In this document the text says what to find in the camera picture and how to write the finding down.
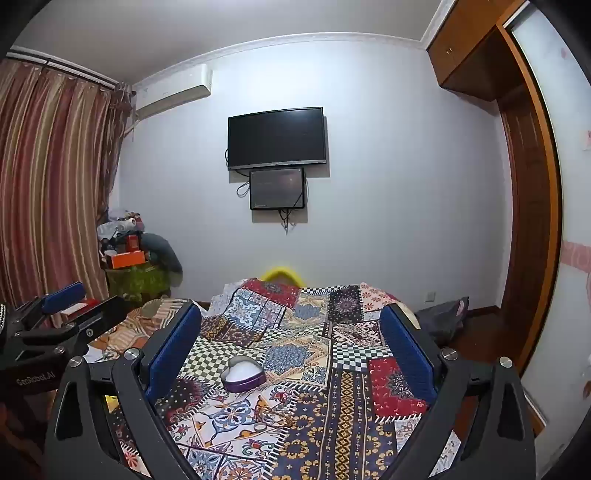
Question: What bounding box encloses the green patterned box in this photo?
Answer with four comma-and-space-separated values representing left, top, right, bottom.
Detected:
105, 263, 170, 300

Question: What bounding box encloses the black wall television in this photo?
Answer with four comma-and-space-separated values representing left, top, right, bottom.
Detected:
227, 107, 328, 171

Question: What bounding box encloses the wooden wardrobe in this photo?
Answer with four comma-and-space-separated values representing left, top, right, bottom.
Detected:
427, 0, 566, 425

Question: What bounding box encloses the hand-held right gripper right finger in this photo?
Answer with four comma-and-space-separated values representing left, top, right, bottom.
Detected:
379, 304, 537, 480

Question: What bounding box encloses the patchwork printed blanket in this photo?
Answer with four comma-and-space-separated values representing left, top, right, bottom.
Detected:
113, 277, 462, 480

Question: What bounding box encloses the red and white box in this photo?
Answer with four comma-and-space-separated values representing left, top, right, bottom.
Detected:
59, 298, 100, 318

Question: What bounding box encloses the small black wall screen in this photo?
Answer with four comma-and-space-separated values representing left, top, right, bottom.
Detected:
249, 167, 306, 211

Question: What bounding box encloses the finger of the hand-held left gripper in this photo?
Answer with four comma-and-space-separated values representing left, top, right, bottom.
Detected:
9, 281, 88, 334
9, 295, 128, 365

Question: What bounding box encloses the purple heart-shaped jewelry box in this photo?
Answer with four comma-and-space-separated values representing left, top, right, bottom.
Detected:
222, 355, 267, 394

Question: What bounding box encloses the thin gold bangle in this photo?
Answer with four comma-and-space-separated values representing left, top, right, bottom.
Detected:
255, 401, 290, 426

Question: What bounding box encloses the orange box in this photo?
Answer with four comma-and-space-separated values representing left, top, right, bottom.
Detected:
105, 251, 149, 270

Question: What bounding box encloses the dark grey cushion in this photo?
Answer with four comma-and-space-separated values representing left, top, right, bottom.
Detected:
141, 233, 184, 278

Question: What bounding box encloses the striped curtain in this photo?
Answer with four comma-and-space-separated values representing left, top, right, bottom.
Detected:
0, 58, 134, 319

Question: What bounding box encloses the yellow plastic chair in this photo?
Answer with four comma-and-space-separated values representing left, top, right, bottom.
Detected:
261, 265, 304, 287

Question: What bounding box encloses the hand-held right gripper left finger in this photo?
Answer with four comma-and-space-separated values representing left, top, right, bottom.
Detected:
44, 299, 204, 480

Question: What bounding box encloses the dark plastic bag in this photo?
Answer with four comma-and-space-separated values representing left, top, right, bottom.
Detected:
414, 296, 470, 346

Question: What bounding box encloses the pile of white bags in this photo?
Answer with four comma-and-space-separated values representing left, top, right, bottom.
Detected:
97, 208, 145, 241

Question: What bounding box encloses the striped orange quilt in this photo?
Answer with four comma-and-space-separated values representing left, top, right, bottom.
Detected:
88, 298, 204, 365

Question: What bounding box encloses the white air conditioner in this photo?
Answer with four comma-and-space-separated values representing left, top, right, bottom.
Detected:
133, 65, 212, 121

